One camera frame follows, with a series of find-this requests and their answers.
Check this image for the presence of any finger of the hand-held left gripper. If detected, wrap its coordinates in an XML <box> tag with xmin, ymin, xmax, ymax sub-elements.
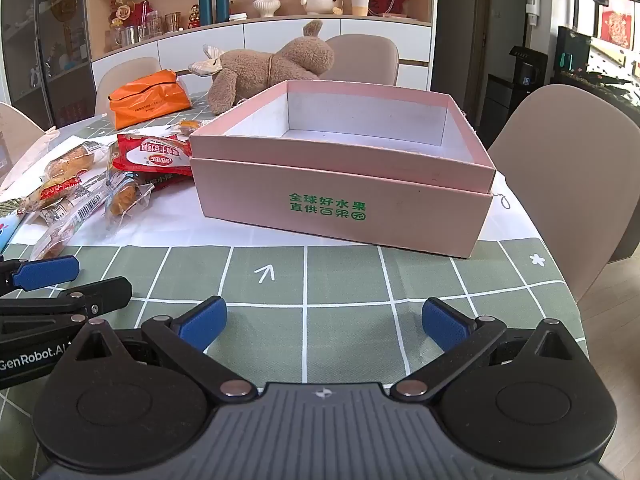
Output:
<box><xmin>0</xmin><ymin>255</ymin><xmax>81</xmax><ymax>292</ymax></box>
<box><xmin>0</xmin><ymin>276</ymin><xmax>133</xmax><ymax>335</ymax></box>

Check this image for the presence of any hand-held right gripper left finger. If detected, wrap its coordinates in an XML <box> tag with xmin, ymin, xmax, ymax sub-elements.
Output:
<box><xmin>75</xmin><ymin>296</ymin><xmax>256</xmax><ymax>403</ymax></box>

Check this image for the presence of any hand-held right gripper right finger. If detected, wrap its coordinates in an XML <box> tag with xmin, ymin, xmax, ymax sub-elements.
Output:
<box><xmin>390</xmin><ymin>297</ymin><xmax>576</xmax><ymax>403</ymax></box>

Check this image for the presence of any long clear wafer packet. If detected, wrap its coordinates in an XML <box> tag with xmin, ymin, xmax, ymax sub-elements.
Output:
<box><xmin>31</xmin><ymin>215</ymin><xmax>108</xmax><ymax>261</ymax></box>

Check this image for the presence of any blue green snack packet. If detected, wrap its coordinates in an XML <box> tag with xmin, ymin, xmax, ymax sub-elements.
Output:
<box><xmin>0</xmin><ymin>195</ymin><xmax>31</xmax><ymax>256</ymax></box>

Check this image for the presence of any long labelled bread packet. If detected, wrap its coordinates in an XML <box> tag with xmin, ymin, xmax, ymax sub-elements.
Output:
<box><xmin>40</xmin><ymin>187</ymin><xmax>108</xmax><ymax>226</ymax></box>

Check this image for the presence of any red label clear snack packet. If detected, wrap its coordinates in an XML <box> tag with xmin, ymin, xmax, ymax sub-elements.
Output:
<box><xmin>17</xmin><ymin>175</ymin><xmax>88</xmax><ymax>213</ymax></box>

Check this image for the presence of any clear cake packet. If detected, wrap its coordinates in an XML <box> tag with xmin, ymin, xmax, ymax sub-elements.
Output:
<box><xmin>105</xmin><ymin>170</ymin><xmax>156</xmax><ymax>218</ymax></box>

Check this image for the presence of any clear bread packet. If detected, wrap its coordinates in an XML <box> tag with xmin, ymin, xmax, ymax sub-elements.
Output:
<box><xmin>42</xmin><ymin>142</ymin><xmax>108</xmax><ymax>181</ymax></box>

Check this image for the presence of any large red snack packet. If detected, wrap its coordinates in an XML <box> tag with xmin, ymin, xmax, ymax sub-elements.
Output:
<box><xmin>111</xmin><ymin>134</ymin><xmax>195</xmax><ymax>177</ymax></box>

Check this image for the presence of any pink cardboard box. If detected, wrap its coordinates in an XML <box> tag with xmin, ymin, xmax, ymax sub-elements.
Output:
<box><xmin>189</xmin><ymin>79</ymin><xmax>497</xmax><ymax>260</ymax></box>

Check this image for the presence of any small yellow snack packet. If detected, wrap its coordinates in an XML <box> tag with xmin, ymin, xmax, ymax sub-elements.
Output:
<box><xmin>167</xmin><ymin>119</ymin><xmax>213</xmax><ymax>136</ymax></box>

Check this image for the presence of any white paper with squid drawing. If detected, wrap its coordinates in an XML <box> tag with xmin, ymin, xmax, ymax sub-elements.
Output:
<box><xmin>0</xmin><ymin>112</ymin><xmax>546</xmax><ymax>263</ymax></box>

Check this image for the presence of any beige chair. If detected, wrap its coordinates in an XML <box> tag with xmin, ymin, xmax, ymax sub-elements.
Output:
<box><xmin>487</xmin><ymin>84</ymin><xmax>640</xmax><ymax>303</ymax></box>
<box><xmin>320</xmin><ymin>34</ymin><xmax>401</xmax><ymax>86</ymax></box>
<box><xmin>94</xmin><ymin>56</ymin><xmax>161</xmax><ymax>116</ymax></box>
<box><xmin>0</xmin><ymin>101</ymin><xmax>47</xmax><ymax>176</ymax></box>

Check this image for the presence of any orange plastic bag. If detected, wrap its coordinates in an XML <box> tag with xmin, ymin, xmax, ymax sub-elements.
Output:
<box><xmin>108</xmin><ymin>71</ymin><xmax>193</xmax><ymax>131</ymax></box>

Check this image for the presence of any glass display cabinet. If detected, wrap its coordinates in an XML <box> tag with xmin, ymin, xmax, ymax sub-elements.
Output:
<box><xmin>0</xmin><ymin>0</ymin><xmax>96</xmax><ymax>128</ymax></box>

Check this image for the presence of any black water dispenser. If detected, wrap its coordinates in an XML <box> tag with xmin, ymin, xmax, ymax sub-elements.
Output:
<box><xmin>487</xmin><ymin>46</ymin><xmax>548</xmax><ymax>126</ymax></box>

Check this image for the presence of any brown plush toy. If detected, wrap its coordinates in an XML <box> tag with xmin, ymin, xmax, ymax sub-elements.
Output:
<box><xmin>189</xmin><ymin>20</ymin><xmax>336</xmax><ymax>115</ymax></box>

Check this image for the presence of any rose bouquet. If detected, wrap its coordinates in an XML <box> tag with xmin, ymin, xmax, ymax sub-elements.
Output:
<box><xmin>109</xmin><ymin>0</ymin><xmax>136</xmax><ymax>31</ymax></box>

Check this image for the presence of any white wooden sideboard cabinet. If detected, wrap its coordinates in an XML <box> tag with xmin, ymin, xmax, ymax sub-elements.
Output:
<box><xmin>87</xmin><ymin>0</ymin><xmax>436</xmax><ymax>111</ymax></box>

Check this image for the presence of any fish tank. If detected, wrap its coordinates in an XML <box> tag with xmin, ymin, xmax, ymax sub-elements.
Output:
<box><xmin>550</xmin><ymin>25</ymin><xmax>640</xmax><ymax>111</ymax></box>

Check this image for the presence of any red framed picture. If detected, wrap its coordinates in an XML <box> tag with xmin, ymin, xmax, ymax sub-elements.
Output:
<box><xmin>597</xmin><ymin>0</ymin><xmax>640</xmax><ymax>51</ymax></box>

